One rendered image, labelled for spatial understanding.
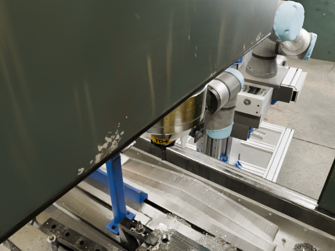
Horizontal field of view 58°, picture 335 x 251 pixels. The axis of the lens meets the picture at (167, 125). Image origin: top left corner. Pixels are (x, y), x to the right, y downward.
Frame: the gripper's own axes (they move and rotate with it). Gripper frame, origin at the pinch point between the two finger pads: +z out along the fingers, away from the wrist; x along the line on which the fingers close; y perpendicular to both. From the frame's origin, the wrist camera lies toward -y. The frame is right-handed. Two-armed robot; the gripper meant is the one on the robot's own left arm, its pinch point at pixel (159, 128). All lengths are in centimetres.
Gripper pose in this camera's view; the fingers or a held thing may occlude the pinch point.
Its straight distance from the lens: 59.9
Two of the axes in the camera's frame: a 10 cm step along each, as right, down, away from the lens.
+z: -5.6, 4.4, -7.0
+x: -8.3, -3.2, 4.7
